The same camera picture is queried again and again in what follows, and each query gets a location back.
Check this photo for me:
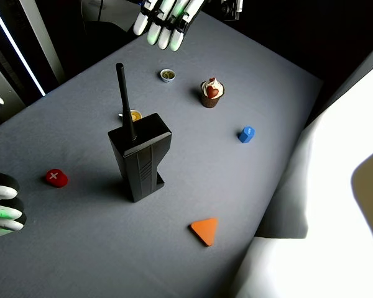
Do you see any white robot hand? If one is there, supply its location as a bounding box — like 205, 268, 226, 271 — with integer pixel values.
0, 170, 27, 240
132, 0, 203, 52

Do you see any black walkie-talkie toy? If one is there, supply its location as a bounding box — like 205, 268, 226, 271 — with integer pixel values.
108, 63, 173, 203

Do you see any small bowl of green soup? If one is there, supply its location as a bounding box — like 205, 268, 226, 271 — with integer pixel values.
160, 68, 177, 84

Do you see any red block with white cross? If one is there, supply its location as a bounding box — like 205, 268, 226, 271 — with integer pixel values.
45, 168, 69, 189

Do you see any black mechanical fixture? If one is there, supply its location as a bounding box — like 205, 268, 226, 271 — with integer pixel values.
220, 0, 244, 22

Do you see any toy cupcake with red heart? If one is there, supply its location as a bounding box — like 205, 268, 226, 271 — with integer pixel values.
200, 76, 226, 109

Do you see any small bowl of yellow soup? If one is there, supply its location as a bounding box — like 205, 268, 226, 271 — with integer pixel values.
117, 109, 143, 123

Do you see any grey table cloth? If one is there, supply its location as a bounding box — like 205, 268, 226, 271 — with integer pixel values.
0, 11, 325, 298

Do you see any blue hexagonal block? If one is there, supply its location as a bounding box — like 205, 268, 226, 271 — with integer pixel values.
237, 125, 256, 144

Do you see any white light strip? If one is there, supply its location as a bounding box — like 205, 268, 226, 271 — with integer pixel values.
0, 0, 47, 97

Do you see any orange triangle block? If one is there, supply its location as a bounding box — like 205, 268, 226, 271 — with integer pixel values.
190, 217, 219, 247

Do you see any beige flat panel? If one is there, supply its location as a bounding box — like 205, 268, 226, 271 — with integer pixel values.
350, 144, 373, 271

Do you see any white upright post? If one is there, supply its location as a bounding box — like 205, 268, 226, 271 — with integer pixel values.
18, 0, 66, 84

